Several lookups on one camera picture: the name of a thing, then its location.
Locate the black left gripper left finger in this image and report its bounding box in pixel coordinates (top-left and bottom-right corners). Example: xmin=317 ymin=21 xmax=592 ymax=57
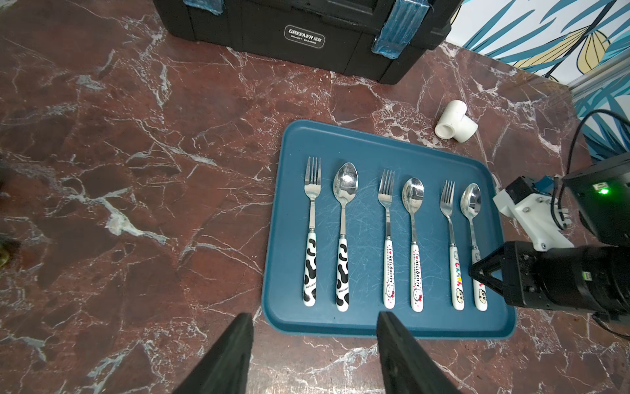
xmin=173 ymin=313 xmax=254 ymax=393

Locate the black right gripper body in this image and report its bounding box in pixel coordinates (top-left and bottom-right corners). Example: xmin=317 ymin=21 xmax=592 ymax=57
xmin=502 ymin=241 xmax=629 ymax=318

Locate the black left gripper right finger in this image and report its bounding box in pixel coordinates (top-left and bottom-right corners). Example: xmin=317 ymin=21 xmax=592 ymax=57
xmin=377 ymin=312 xmax=460 ymax=394

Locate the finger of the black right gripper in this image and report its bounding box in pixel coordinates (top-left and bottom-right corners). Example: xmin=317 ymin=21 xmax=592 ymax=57
xmin=473 ymin=277 xmax=505 ymax=297
xmin=469 ymin=245 xmax=505 ymax=277

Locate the spoon with panda handle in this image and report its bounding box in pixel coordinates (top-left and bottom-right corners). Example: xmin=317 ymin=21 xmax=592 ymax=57
xmin=460 ymin=183 xmax=488 ymax=312

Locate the fork with panda handle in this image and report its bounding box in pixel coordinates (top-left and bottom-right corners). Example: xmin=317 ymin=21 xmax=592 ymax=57
xmin=440 ymin=180 xmax=465 ymax=311

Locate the spoon with hello kitty handle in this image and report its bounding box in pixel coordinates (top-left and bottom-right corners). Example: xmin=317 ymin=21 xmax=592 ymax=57
xmin=402 ymin=177 xmax=424 ymax=313

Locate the fork with hello kitty handle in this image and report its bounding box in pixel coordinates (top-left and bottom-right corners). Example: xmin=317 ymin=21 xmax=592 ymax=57
xmin=377 ymin=170 xmax=395 ymax=309

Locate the spoon with cow-pattern handle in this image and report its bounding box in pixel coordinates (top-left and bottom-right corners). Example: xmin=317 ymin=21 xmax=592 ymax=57
xmin=333 ymin=163 xmax=359 ymax=312

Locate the fork with cow-pattern handle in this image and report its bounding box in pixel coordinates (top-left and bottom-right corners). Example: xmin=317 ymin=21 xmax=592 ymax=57
xmin=303 ymin=157 xmax=322 ymax=307

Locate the teal plastic tray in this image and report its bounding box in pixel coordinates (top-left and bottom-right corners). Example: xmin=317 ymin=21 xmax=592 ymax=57
xmin=262 ymin=120 xmax=516 ymax=340

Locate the white PVC tee fitting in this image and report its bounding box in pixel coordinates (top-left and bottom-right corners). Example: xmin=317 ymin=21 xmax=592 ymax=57
xmin=435 ymin=100 xmax=478 ymax=143

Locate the green toy drill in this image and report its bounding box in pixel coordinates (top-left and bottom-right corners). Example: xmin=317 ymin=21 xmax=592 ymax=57
xmin=0 ymin=237 xmax=21 ymax=268

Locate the black toolbox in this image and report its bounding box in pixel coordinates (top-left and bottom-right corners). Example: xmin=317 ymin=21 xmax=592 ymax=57
xmin=154 ymin=0 xmax=461 ymax=85

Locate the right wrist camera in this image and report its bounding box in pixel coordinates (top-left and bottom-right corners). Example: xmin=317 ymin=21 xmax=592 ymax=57
xmin=563 ymin=153 xmax=629 ymax=247

